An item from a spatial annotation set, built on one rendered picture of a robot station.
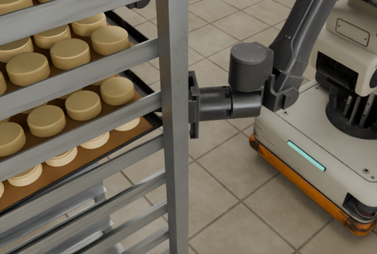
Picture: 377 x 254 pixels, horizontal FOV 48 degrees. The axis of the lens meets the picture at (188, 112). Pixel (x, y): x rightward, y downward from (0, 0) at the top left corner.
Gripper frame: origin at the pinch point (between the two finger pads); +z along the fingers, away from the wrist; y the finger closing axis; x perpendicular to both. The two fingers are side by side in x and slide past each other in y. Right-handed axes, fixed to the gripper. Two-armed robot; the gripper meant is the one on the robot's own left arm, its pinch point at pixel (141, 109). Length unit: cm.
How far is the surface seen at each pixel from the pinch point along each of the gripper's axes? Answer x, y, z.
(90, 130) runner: 10.5, 5.9, 7.1
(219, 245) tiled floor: -32, -99, -25
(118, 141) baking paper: 6.2, -0.9, 4.0
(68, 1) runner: 10.2, 24.7, 6.8
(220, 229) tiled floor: -38, -99, -27
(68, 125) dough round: 7.9, 4.7, 10.5
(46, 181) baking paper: 12.3, -1.8, 14.3
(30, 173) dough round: 11.9, -0.1, 16.2
